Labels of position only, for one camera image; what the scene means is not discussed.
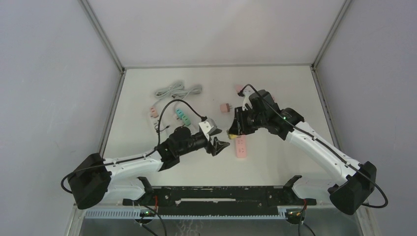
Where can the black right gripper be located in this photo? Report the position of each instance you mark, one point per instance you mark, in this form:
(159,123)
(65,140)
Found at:
(238,127)

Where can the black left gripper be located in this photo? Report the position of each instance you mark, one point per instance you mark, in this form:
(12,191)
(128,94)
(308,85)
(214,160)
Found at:
(217,146)

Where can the pink power strip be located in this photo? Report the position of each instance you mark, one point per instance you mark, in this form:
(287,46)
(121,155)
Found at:
(240,144)

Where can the green charger plug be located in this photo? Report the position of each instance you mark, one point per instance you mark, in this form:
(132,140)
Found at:
(186,121)

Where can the teal charger plug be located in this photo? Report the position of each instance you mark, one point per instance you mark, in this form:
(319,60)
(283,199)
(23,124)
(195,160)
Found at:
(179,113)

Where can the white power strip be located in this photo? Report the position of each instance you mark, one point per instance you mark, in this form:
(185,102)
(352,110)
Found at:
(155,124)

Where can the pink USB charger plug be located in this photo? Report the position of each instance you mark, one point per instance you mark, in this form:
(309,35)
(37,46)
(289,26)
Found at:
(153,112)

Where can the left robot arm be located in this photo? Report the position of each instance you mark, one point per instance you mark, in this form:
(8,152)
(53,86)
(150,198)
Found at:
(96,180)

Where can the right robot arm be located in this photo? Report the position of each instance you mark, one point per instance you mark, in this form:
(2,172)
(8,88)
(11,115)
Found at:
(351,185)

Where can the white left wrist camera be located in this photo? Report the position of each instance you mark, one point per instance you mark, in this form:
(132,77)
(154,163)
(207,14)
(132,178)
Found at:
(207,127)

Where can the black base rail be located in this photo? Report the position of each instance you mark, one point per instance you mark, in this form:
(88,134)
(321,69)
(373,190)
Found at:
(220,200)

